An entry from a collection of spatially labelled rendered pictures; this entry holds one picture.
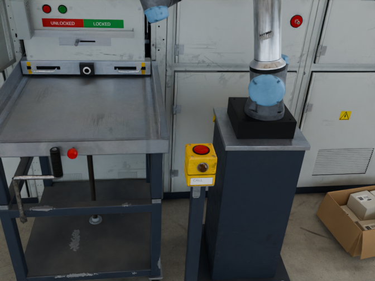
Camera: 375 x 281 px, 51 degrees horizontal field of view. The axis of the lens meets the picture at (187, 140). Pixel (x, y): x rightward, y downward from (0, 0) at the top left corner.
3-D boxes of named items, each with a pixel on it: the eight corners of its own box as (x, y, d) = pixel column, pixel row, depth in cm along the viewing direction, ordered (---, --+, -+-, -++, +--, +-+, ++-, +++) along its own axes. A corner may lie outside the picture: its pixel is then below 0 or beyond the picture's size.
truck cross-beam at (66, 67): (150, 74, 172) (150, 62, 169) (23, 74, 165) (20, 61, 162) (150, 69, 176) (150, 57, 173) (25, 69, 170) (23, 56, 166)
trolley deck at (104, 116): (169, 153, 131) (169, 137, 128) (-27, 158, 123) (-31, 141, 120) (157, 76, 189) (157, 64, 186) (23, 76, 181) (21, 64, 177)
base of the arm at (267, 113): (280, 104, 156) (284, 81, 151) (287, 122, 143) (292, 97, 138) (242, 102, 156) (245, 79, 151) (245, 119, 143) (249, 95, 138)
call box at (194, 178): (214, 187, 112) (217, 157, 106) (187, 188, 111) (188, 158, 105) (209, 170, 119) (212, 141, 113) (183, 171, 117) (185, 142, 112)
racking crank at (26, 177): (19, 224, 135) (2, 152, 119) (21, 218, 138) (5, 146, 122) (68, 223, 137) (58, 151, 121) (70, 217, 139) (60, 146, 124)
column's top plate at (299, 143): (284, 111, 172) (285, 107, 171) (309, 150, 145) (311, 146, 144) (212, 110, 169) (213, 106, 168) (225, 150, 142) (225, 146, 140)
